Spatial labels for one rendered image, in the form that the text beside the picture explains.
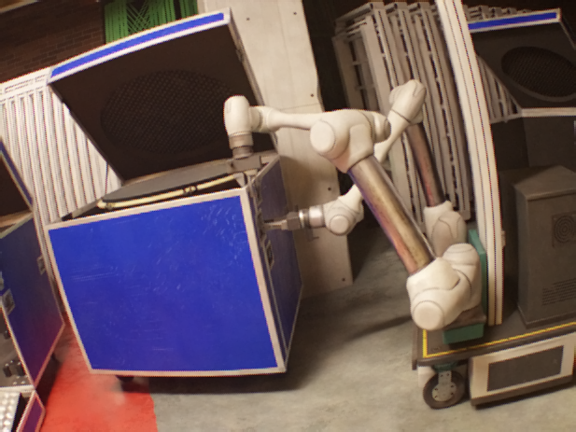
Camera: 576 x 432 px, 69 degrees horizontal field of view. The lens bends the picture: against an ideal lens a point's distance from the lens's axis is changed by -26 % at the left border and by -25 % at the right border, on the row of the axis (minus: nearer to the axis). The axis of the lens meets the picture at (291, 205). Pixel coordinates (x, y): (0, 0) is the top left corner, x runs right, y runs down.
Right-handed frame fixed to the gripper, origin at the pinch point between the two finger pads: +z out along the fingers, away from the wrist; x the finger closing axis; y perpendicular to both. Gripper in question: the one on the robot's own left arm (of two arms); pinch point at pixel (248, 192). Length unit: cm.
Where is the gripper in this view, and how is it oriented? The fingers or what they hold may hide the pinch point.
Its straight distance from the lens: 211.0
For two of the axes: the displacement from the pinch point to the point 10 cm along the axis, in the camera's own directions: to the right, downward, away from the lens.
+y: -1.1, 0.2, -9.9
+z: 1.6, 9.9, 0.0
